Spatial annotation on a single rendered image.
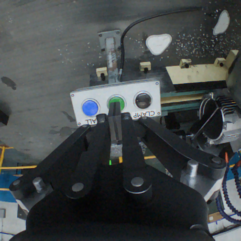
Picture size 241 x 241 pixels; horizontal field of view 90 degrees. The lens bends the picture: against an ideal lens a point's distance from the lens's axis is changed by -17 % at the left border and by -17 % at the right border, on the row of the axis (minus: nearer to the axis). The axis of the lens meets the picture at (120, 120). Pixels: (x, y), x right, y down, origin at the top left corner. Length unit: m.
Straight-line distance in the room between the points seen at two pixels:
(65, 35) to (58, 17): 0.06
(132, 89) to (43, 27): 0.33
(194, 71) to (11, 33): 0.64
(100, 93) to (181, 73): 0.38
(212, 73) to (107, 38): 0.42
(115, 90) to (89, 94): 0.05
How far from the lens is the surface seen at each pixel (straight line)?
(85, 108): 0.27
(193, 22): 0.53
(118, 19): 0.46
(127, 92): 0.27
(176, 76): 0.56
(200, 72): 0.62
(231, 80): 0.44
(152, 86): 0.27
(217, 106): 0.49
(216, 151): 0.73
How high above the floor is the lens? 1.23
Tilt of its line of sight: 30 degrees down
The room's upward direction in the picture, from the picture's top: 173 degrees clockwise
